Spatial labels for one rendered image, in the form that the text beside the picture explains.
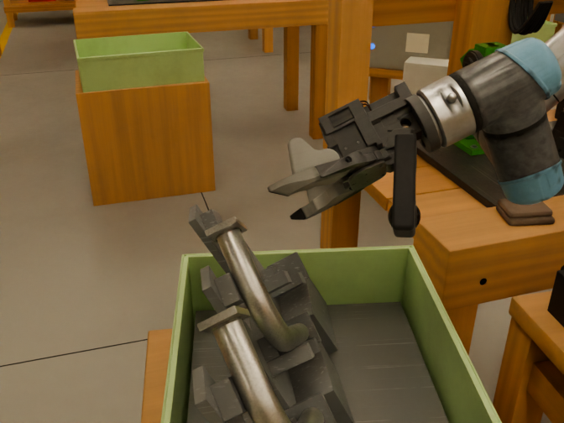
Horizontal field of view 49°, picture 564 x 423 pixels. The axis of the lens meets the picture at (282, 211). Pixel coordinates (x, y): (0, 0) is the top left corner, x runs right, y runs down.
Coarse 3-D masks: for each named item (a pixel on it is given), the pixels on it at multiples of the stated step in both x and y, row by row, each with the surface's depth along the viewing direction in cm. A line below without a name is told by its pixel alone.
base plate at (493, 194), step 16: (432, 160) 162; (448, 160) 161; (464, 160) 161; (480, 160) 161; (448, 176) 156; (464, 176) 153; (480, 176) 153; (496, 176) 153; (480, 192) 145; (496, 192) 145; (560, 192) 145
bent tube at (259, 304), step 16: (224, 224) 73; (240, 224) 74; (224, 240) 74; (240, 240) 74; (224, 256) 74; (240, 256) 73; (240, 272) 72; (256, 272) 73; (240, 288) 72; (256, 288) 72; (256, 304) 72; (272, 304) 73; (256, 320) 73; (272, 320) 72; (272, 336) 73; (288, 336) 75; (304, 336) 87
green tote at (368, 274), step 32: (192, 256) 109; (256, 256) 110; (320, 256) 111; (352, 256) 112; (384, 256) 112; (416, 256) 109; (192, 288) 112; (320, 288) 114; (352, 288) 115; (384, 288) 115; (416, 288) 107; (192, 320) 114; (416, 320) 108; (448, 320) 94; (448, 352) 92; (448, 384) 92; (480, 384) 82; (448, 416) 93; (480, 416) 80
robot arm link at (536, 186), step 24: (480, 144) 84; (504, 144) 73; (528, 144) 72; (552, 144) 74; (504, 168) 76; (528, 168) 74; (552, 168) 74; (504, 192) 79; (528, 192) 76; (552, 192) 76
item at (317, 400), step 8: (320, 392) 80; (304, 400) 80; (312, 400) 79; (320, 400) 79; (288, 408) 80; (296, 408) 80; (304, 408) 79; (320, 408) 79; (328, 408) 79; (288, 416) 80; (296, 416) 79; (328, 416) 79
